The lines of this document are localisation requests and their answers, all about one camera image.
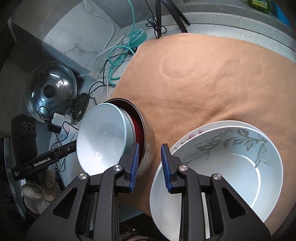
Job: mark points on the white power adapter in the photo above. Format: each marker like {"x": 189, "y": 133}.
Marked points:
{"x": 55, "y": 122}

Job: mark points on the white plate grey leaf pattern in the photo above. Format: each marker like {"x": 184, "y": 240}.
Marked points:
{"x": 232, "y": 179}

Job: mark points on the tan cloth mat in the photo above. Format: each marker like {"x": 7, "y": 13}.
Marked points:
{"x": 183, "y": 81}

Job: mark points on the green dish soap bottle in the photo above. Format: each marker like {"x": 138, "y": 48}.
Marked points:
{"x": 261, "y": 5}

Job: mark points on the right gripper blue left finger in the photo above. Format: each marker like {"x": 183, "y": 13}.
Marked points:
{"x": 132, "y": 167}

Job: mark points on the stainless steel bowl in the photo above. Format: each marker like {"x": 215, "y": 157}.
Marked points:
{"x": 149, "y": 140}

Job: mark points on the red steel bowl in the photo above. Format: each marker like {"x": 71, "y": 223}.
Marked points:
{"x": 137, "y": 122}

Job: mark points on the light blue ceramic bowl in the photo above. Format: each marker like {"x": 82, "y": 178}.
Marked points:
{"x": 106, "y": 133}

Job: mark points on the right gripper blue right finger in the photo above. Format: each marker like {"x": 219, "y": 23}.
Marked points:
{"x": 170, "y": 164}

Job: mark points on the pink blossom floral plate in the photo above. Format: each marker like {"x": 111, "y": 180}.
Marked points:
{"x": 210, "y": 126}

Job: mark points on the teal round power strip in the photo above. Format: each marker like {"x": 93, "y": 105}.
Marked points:
{"x": 135, "y": 38}

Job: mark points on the black tripod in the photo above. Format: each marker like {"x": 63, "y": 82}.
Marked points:
{"x": 156, "y": 21}

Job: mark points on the steel pot lid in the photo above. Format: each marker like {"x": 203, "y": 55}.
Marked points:
{"x": 48, "y": 89}

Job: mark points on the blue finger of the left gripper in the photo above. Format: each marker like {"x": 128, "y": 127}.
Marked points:
{"x": 64, "y": 150}

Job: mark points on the white work glove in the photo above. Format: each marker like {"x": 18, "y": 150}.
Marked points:
{"x": 38, "y": 197}

